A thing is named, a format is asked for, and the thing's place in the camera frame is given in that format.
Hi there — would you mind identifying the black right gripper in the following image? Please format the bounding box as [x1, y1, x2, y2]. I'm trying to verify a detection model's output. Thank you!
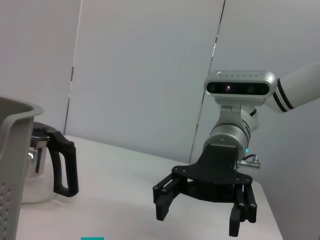
[152, 143, 258, 238]

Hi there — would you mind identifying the silver cable connector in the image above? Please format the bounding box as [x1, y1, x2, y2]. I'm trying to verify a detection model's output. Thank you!
[237, 154, 262, 169]

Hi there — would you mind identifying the grey perforated storage bin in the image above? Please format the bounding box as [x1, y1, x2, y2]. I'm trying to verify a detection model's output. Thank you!
[0, 96, 45, 240]

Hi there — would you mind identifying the glass teapot black handle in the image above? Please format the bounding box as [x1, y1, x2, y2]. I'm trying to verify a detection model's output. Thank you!
[21, 121, 80, 204]

